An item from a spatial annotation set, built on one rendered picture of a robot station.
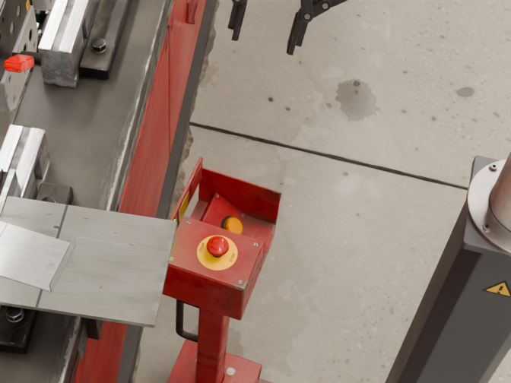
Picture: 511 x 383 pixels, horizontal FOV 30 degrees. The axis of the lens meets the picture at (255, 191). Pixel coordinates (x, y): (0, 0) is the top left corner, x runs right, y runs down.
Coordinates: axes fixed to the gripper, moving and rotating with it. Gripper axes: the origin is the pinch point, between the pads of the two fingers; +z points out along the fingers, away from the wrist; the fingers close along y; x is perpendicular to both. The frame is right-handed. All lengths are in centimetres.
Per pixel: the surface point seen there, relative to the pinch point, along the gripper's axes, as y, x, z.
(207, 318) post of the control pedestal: 5, 57, 86
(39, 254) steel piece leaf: -23, 17, 50
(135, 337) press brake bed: -9, 87, 122
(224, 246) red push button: 4, 41, 57
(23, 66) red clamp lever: -28.2, 13.7, 18.4
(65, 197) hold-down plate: -24, 37, 52
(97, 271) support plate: -14, 16, 49
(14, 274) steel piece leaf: -26, 14, 51
